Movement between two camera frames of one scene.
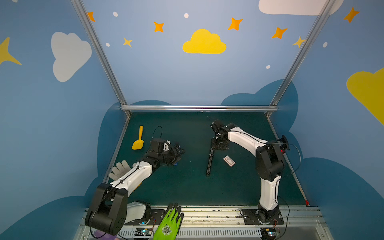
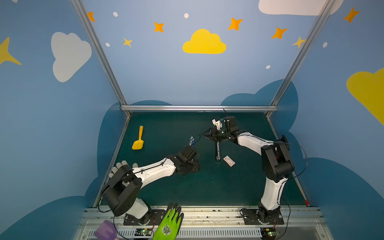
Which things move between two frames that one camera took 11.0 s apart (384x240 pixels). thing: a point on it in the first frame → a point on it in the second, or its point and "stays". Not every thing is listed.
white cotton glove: (120, 169) stays
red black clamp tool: (284, 145) stays
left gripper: (173, 154) → (190, 163)
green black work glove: (171, 223) stays
